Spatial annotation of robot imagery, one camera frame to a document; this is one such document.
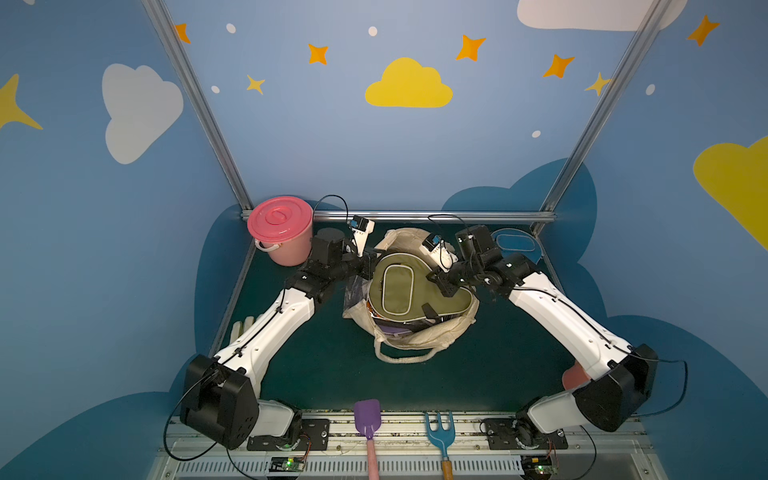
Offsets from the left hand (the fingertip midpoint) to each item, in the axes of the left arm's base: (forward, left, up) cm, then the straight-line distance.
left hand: (390, 251), depth 76 cm
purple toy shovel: (-34, +5, -28) cm, 44 cm away
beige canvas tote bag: (+7, -5, -3) cm, 9 cm away
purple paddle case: (-13, -1, -20) cm, 24 cm away
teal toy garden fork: (-38, -14, -27) cm, 49 cm away
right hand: (-2, -13, -5) cm, 14 cm away
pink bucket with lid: (+19, +36, -12) cm, 42 cm away
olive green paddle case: (-7, -3, -7) cm, 10 cm away
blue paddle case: (+29, -50, -26) cm, 63 cm away
